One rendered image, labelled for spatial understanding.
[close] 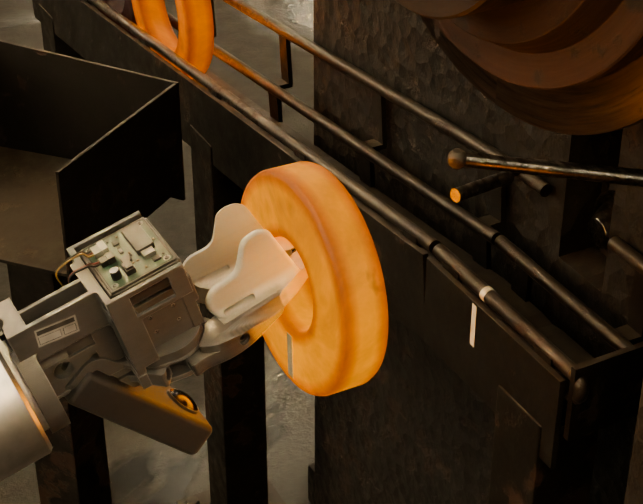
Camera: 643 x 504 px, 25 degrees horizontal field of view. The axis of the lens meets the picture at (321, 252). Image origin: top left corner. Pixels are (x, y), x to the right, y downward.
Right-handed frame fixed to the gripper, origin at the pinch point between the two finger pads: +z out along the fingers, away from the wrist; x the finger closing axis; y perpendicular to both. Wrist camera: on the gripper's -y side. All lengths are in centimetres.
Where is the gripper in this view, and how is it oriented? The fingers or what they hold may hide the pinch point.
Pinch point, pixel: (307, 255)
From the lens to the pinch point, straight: 96.1
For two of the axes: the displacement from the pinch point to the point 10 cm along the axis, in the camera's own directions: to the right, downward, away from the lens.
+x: -4.7, -4.8, 7.4
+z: 8.5, -4.7, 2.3
